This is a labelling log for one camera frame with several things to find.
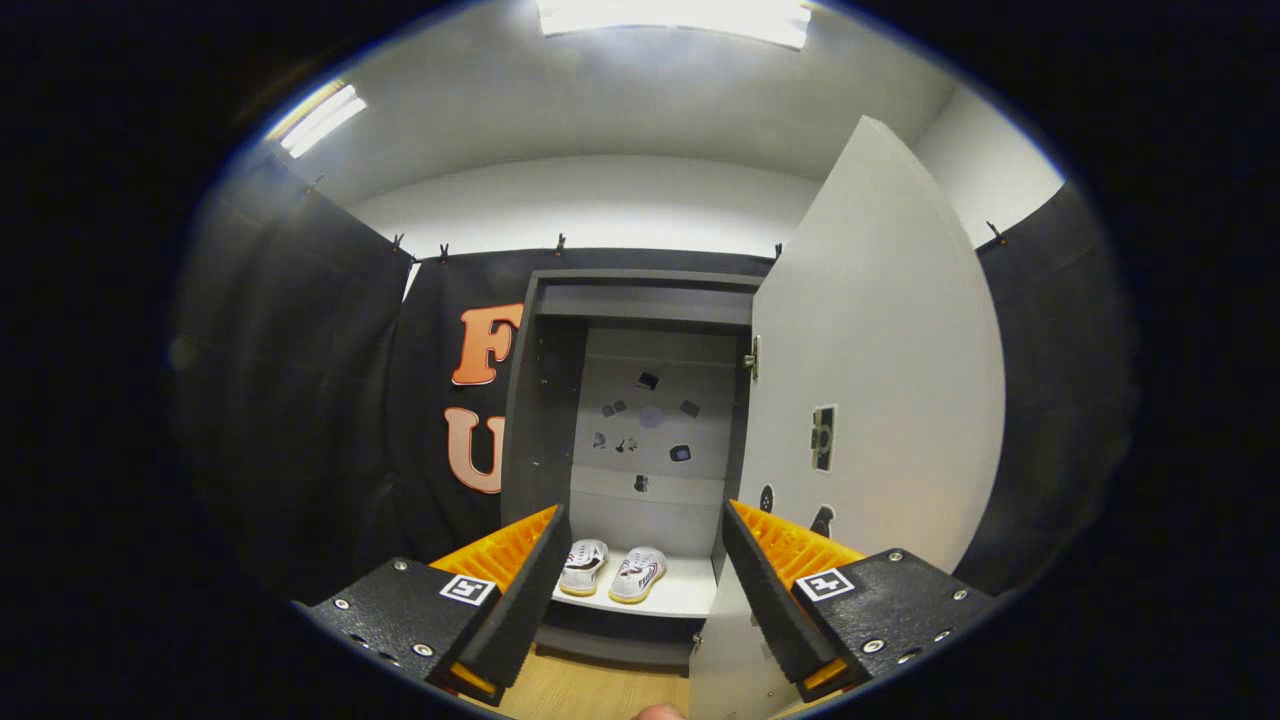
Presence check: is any black backdrop cloth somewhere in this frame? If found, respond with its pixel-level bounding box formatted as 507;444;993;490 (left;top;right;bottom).
165;150;1141;601

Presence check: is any beige shoe cabinet door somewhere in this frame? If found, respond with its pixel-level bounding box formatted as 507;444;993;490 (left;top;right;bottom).
688;115;1007;720

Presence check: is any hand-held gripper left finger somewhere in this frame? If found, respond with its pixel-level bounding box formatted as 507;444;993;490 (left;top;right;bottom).
292;503;573;706

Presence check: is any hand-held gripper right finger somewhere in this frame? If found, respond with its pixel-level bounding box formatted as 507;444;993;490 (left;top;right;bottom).
722;498;1001;703

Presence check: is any grey shoe cabinet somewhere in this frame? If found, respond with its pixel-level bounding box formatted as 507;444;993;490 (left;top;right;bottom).
500;268;766;669

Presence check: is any white striped shoe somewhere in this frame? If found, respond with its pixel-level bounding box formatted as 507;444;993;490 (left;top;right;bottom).
609;546;669;605
558;539;610;598

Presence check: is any small ceiling light panel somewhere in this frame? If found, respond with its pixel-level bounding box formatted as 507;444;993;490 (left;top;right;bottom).
265;80;368;161

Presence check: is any white cabinet shelf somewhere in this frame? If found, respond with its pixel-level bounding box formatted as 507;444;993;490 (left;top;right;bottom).
552;560;719;621

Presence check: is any large ceiling light panel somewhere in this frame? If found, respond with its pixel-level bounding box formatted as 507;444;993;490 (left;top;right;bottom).
535;0;813;51

